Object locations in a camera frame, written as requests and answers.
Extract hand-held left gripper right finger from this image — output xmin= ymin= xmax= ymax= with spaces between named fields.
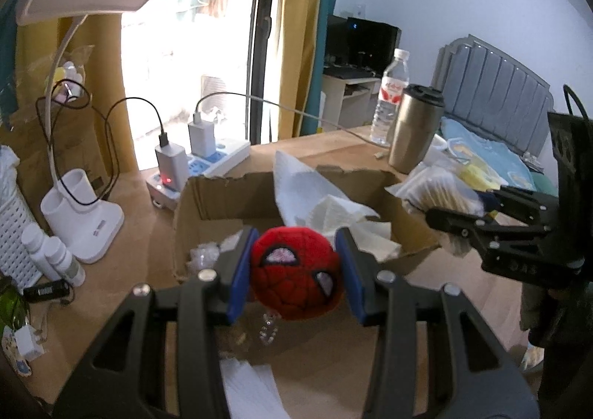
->
xmin=334 ymin=227 xmax=540 ymax=419

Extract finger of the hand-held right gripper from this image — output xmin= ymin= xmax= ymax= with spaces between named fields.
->
xmin=425 ymin=208 xmax=554 ymax=272
xmin=481 ymin=185 xmax=559 ymax=227

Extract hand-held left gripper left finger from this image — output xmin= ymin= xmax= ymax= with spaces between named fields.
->
xmin=52 ymin=225 xmax=260 ymax=419

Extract bag of white cotton balls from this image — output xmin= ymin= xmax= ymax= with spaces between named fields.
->
xmin=189 ymin=234 xmax=242 ymax=272

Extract bag of cotton swabs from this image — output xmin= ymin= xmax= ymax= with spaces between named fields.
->
xmin=384 ymin=166 xmax=492 ymax=257

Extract red spider plush keychain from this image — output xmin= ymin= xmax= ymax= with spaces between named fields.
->
xmin=249 ymin=225 xmax=344 ymax=346

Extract cardboard box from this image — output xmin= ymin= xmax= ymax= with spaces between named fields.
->
xmin=172 ymin=169 xmax=441 ymax=285

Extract white tissue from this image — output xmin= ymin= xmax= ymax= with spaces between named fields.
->
xmin=273 ymin=150 xmax=403 ymax=262

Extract yellow tissue pack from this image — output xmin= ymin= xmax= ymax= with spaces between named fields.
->
xmin=456 ymin=164 xmax=501 ymax=192

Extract blue printed blanket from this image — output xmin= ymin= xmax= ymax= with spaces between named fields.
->
xmin=440 ymin=116 xmax=538 ymax=190

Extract white plastic container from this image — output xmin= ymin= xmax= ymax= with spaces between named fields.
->
xmin=424 ymin=134 xmax=459 ymax=170

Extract steel tumbler with black lid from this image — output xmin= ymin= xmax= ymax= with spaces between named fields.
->
xmin=388 ymin=83 xmax=446 ymax=174

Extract white power strip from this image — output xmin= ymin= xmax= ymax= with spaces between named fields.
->
xmin=146 ymin=141 xmax=252 ymax=209

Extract grey padded headboard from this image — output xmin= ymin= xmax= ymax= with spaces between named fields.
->
xmin=433 ymin=34 xmax=554 ymax=158

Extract white folded napkin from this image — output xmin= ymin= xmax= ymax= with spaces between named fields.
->
xmin=219 ymin=356 xmax=290 ymax=419

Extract clear plastic water bottle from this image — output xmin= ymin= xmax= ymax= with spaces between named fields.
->
xmin=371 ymin=49 xmax=411 ymax=146

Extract white desk lamp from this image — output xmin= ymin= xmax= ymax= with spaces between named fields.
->
xmin=16 ymin=0 xmax=165 ymax=265

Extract white cabinet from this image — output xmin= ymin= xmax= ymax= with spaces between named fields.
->
xmin=321 ymin=67 xmax=385 ymax=133

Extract outdoor air conditioner unit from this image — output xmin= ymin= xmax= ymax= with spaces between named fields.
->
xmin=199 ymin=74 xmax=251 ymax=133

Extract small white pill bottle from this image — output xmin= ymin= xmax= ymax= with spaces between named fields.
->
xmin=44 ymin=236 xmax=87 ymax=286

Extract black rectangular device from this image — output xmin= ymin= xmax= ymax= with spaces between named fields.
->
xmin=23 ymin=280 xmax=70 ymax=302

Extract black computer monitor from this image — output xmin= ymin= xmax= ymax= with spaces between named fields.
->
xmin=327 ymin=14 xmax=401 ymax=72

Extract large white pill bottle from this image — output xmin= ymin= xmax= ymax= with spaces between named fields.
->
xmin=21 ymin=225 xmax=61 ymax=281

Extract small white plug adapter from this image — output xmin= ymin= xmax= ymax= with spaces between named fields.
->
xmin=14 ymin=326 xmax=42 ymax=360

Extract white plastic basket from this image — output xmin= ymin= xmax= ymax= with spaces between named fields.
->
xmin=0 ymin=146 xmax=43 ymax=290

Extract green glasses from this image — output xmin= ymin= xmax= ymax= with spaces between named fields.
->
xmin=0 ymin=277 xmax=31 ymax=341

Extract yellow curtain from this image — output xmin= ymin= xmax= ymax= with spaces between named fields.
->
xmin=14 ymin=14 xmax=140 ymax=179
xmin=273 ymin=0 xmax=332 ymax=142

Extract yellow duck toy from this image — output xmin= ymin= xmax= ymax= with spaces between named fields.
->
xmin=51 ymin=60 xmax=86 ymax=102

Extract white charger with black cable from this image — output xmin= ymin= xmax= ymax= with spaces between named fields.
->
xmin=154 ymin=145 xmax=188 ymax=190

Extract white charging cable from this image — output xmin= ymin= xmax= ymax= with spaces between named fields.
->
xmin=195 ymin=92 xmax=392 ymax=149

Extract black charging cable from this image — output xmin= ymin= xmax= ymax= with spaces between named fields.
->
xmin=39 ymin=81 xmax=170 ymax=211

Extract black door frame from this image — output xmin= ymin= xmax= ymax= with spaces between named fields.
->
xmin=245 ymin=0 xmax=284 ymax=144

